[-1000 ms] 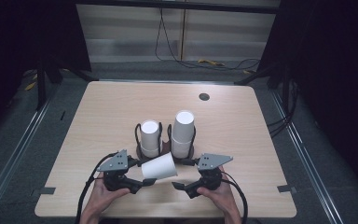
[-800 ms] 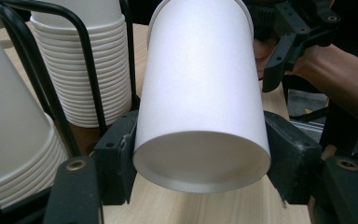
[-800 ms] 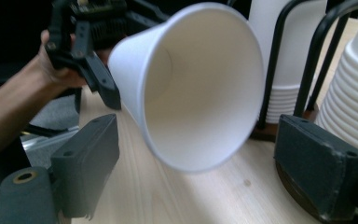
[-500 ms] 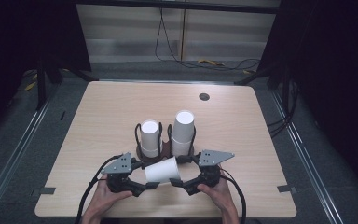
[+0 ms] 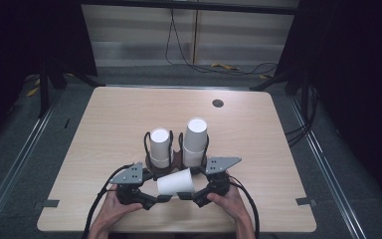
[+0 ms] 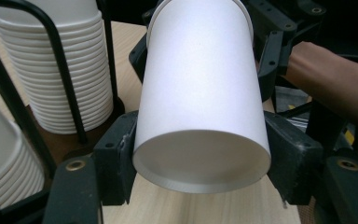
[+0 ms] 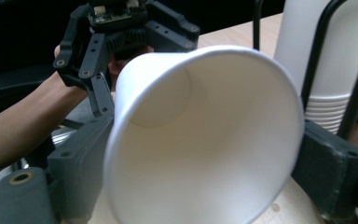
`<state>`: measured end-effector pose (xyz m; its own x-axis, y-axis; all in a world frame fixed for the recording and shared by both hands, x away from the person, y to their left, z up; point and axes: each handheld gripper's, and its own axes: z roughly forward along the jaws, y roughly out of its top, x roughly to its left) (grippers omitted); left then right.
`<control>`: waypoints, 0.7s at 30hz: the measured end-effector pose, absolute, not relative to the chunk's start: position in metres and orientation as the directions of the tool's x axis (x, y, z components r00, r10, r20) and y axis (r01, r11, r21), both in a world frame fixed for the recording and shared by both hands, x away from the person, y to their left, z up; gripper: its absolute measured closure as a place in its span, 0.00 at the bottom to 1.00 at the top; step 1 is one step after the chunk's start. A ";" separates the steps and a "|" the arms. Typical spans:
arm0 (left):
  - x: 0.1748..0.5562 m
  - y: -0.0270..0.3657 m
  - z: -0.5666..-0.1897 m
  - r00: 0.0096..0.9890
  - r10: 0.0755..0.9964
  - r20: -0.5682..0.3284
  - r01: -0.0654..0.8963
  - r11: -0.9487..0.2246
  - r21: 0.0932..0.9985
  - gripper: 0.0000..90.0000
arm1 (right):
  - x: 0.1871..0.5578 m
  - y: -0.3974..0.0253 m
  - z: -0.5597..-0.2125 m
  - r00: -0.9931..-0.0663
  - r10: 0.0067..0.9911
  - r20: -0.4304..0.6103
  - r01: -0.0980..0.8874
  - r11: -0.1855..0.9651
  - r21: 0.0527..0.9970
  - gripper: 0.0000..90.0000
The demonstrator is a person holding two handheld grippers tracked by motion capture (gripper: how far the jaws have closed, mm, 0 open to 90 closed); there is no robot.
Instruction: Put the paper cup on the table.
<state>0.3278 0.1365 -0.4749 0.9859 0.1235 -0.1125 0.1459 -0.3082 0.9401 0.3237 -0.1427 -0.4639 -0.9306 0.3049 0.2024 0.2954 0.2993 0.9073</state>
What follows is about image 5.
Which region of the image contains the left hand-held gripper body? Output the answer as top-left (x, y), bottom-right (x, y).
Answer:
top-left (108, 161), bottom-right (159, 211)

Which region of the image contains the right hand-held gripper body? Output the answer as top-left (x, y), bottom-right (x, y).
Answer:
top-left (192, 156), bottom-right (243, 209)

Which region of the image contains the single white paper cup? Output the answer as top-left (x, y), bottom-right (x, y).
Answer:
top-left (156, 167), bottom-right (197, 197)

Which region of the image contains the dark brown double cup holder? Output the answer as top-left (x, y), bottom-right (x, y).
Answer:
top-left (143, 129), bottom-right (211, 177)

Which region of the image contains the short stack of white cups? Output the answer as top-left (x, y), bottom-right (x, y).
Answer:
top-left (148, 127), bottom-right (174, 169)

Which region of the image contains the person's right hand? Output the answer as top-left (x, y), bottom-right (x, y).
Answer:
top-left (206, 183), bottom-right (247, 228)

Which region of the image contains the person's left hand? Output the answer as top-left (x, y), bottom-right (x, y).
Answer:
top-left (92, 184), bottom-right (144, 234)

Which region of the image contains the tall stack of white cups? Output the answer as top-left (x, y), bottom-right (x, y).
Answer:
top-left (182, 117), bottom-right (209, 168)

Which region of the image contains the grey tape piece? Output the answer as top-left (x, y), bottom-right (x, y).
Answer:
top-left (41, 199), bottom-right (61, 209)
top-left (295, 196), bottom-right (316, 207)

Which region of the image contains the black metal stand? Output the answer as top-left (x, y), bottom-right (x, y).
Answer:
top-left (250, 66), bottom-right (313, 118)
top-left (38, 58), bottom-right (105, 119)

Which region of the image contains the black metal crossbar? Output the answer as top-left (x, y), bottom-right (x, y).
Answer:
top-left (79, 0), bottom-right (300, 16)

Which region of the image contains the black curtain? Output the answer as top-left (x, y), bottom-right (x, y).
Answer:
top-left (274, 0), bottom-right (382, 208)
top-left (0, 0), bottom-right (98, 147)

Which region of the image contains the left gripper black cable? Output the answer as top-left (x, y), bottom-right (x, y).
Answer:
top-left (81, 162), bottom-right (135, 239)

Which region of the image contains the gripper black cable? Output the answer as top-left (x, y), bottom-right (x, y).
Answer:
top-left (81, 162), bottom-right (135, 239)
top-left (227, 173), bottom-right (262, 239)

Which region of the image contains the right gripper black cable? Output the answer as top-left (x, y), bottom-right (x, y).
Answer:
top-left (227, 173), bottom-right (262, 239)

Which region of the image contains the bundle of black floor cables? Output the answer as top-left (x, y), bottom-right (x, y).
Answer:
top-left (284, 85), bottom-right (320, 147)

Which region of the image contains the metal floor rail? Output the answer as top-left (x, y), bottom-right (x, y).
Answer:
top-left (287, 96), bottom-right (370, 239)
top-left (0, 98), bottom-right (63, 231)

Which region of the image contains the black wall cable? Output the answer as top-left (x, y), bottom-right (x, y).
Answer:
top-left (164, 8), bottom-right (279, 77)

